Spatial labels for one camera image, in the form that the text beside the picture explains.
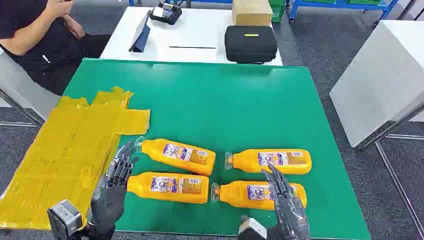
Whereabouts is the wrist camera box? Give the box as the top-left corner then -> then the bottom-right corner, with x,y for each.
46,199 -> 84,240
236,215 -> 268,240

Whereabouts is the thin black stylus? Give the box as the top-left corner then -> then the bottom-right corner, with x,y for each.
168,45 -> 217,50

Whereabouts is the black handheld controller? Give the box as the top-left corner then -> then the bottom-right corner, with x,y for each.
147,1 -> 183,26

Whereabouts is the blue metal rack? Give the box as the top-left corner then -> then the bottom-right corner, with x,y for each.
287,0 -> 400,25

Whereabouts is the white desk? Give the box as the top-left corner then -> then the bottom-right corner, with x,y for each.
99,5 -> 283,66

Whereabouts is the white side table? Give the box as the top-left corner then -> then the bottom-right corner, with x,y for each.
329,19 -> 424,149

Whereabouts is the orange drink bottle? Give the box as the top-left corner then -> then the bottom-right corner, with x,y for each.
210,180 -> 308,212
135,136 -> 217,177
224,148 -> 313,175
126,171 -> 210,205

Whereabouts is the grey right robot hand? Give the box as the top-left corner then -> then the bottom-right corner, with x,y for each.
260,164 -> 312,240

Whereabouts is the green plastic crate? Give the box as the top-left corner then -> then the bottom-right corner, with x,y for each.
268,0 -> 287,24

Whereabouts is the green table mat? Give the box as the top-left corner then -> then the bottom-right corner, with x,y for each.
62,58 -> 372,240

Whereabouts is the brown cardboard box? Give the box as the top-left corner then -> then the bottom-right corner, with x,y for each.
231,0 -> 274,27

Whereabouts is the white bench seat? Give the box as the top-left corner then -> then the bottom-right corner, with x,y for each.
0,48 -> 63,122

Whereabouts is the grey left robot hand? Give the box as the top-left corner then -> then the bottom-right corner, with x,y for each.
87,140 -> 140,235

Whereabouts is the person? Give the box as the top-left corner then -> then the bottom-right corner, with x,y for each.
0,0 -> 112,96

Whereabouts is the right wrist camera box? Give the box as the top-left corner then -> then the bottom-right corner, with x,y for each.
236,215 -> 268,240

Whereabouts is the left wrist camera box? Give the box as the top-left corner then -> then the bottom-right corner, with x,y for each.
46,199 -> 84,240

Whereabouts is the yellow plastic sheet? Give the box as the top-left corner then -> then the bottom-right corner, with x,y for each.
0,86 -> 151,231

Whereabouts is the black zip carry case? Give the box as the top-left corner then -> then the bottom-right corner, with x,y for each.
224,25 -> 279,65

